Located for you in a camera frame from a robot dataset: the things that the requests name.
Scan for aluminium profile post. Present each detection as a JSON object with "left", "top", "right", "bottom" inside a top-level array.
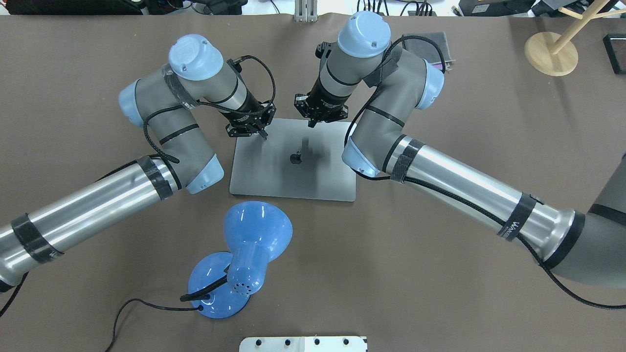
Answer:
[{"left": 294, "top": 0, "right": 318, "bottom": 22}]

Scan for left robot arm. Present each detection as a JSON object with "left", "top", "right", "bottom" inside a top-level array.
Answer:
[{"left": 1, "top": 34, "right": 276, "bottom": 292}]

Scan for black frame at table edge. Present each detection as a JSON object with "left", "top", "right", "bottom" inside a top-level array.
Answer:
[{"left": 602, "top": 34, "right": 626, "bottom": 74}]

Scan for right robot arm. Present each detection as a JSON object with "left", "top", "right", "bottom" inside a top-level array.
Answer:
[{"left": 352, "top": 13, "right": 625, "bottom": 288}]

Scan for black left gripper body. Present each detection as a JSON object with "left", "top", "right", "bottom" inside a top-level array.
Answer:
[{"left": 225, "top": 102, "right": 276, "bottom": 137}]

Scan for silver laptop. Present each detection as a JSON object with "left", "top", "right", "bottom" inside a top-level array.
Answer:
[{"left": 229, "top": 118, "right": 356, "bottom": 202}]

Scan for black lamp power cord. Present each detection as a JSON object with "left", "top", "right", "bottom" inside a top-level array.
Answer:
[{"left": 105, "top": 275, "right": 230, "bottom": 352}]

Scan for white metal plate with screws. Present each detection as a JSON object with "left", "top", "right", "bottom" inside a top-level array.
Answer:
[{"left": 239, "top": 336, "right": 368, "bottom": 352}]

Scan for wooden stand with round base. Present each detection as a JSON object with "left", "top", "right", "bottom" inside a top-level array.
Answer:
[{"left": 524, "top": 0, "right": 626, "bottom": 76}]

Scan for blue desk lamp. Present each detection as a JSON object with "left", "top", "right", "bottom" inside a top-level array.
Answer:
[{"left": 180, "top": 201, "right": 293, "bottom": 319}]

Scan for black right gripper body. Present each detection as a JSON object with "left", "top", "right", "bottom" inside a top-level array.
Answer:
[{"left": 294, "top": 94, "right": 348, "bottom": 123}]

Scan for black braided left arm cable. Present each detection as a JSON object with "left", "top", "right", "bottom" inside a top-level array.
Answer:
[{"left": 143, "top": 55, "right": 277, "bottom": 164}]

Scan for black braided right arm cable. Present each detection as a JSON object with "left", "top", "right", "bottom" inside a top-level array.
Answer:
[{"left": 344, "top": 35, "right": 626, "bottom": 310}]

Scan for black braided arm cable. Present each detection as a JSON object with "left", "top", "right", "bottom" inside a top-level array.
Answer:
[
  {"left": 344, "top": 35, "right": 626, "bottom": 310},
  {"left": 143, "top": 55, "right": 277, "bottom": 164}
]

